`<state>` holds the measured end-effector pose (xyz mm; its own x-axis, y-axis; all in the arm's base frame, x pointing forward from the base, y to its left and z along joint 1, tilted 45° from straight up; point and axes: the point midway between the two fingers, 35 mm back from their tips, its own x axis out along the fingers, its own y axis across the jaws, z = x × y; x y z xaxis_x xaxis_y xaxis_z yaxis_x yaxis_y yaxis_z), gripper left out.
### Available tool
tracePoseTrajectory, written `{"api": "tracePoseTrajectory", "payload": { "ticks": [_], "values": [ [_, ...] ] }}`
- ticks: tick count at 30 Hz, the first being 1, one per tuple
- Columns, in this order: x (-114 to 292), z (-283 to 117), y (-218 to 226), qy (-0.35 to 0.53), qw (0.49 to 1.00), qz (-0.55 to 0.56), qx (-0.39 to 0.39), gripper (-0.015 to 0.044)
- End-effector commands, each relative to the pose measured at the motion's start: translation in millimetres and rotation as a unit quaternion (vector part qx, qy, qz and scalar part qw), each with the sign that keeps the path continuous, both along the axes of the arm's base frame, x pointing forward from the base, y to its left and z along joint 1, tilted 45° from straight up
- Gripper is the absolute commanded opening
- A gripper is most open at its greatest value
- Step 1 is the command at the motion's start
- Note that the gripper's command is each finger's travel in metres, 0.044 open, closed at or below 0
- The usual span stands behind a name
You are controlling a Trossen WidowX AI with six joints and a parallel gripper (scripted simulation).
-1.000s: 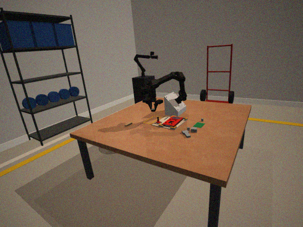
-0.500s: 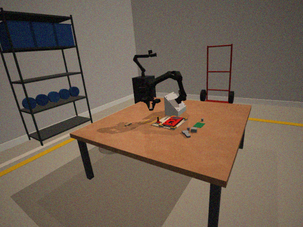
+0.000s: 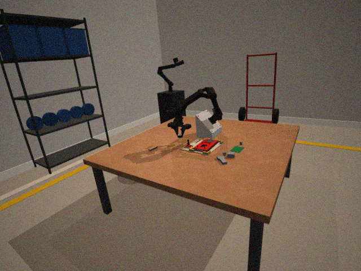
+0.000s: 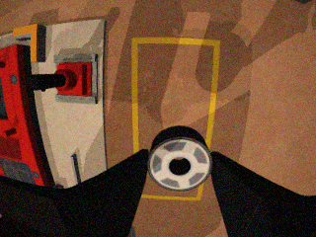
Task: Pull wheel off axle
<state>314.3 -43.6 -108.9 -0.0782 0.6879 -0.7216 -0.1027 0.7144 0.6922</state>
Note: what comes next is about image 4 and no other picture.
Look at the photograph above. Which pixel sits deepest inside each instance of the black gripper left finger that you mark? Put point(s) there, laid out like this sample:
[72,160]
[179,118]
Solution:
[103,206]

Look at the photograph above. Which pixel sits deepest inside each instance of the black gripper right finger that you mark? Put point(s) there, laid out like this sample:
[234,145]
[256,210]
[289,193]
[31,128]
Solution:
[252,206]

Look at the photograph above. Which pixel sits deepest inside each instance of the black and beige wheel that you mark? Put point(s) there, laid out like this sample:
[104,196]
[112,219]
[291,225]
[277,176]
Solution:
[179,174]

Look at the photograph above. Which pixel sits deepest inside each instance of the yellow rectangular outline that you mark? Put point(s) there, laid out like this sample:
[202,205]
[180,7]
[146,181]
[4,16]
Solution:
[212,99]

